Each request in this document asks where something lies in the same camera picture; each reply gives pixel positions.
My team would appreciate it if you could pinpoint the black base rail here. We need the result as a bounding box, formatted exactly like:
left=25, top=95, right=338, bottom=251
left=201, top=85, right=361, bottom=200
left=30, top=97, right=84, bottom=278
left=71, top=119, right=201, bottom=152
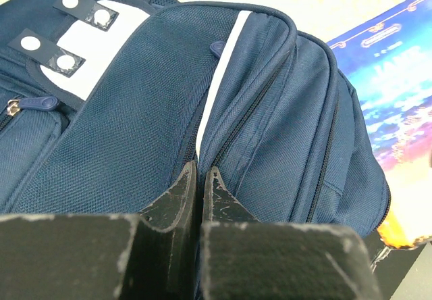
left=374, top=243, right=431, bottom=299

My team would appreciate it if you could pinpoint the navy blue student backpack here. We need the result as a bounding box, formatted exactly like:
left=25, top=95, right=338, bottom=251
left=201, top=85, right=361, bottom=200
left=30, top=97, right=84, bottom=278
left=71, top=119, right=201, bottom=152
left=1, top=0, right=391, bottom=236

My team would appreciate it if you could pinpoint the Jane Eyre blue book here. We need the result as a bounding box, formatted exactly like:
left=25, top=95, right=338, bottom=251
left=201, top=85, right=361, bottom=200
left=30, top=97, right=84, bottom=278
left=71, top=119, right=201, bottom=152
left=329, top=0, right=431, bottom=249

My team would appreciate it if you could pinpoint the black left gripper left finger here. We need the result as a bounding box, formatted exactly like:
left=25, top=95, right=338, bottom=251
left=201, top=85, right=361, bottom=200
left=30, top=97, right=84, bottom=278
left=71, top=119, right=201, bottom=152
left=115, top=161, right=198, bottom=299

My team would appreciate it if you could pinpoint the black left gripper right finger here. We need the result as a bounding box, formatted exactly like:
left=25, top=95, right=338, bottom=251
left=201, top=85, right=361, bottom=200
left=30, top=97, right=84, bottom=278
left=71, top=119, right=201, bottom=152
left=200, top=168, right=381, bottom=299

